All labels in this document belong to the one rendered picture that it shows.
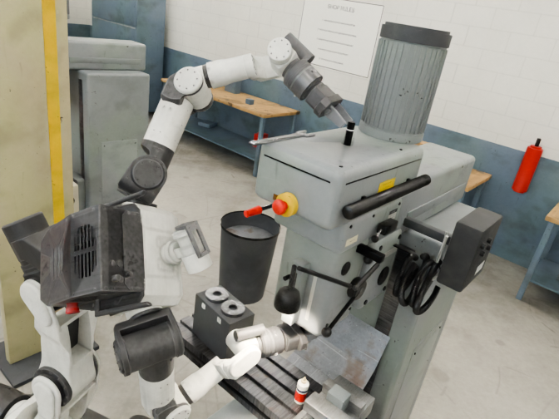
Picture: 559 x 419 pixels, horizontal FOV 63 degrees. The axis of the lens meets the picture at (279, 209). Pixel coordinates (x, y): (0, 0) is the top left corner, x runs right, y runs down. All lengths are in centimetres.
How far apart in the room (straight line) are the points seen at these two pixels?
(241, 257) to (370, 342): 177
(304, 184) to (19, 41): 176
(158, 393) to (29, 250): 52
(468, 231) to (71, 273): 104
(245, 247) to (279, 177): 227
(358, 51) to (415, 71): 479
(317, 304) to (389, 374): 67
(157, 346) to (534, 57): 481
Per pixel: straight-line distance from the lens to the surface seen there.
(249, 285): 361
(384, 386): 200
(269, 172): 117
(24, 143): 264
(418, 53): 137
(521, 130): 543
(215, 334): 180
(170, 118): 128
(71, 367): 160
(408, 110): 139
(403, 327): 182
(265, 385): 177
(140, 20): 836
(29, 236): 144
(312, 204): 110
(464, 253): 142
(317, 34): 651
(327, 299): 135
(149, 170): 120
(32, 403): 205
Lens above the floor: 221
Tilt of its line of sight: 24 degrees down
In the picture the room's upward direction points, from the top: 10 degrees clockwise
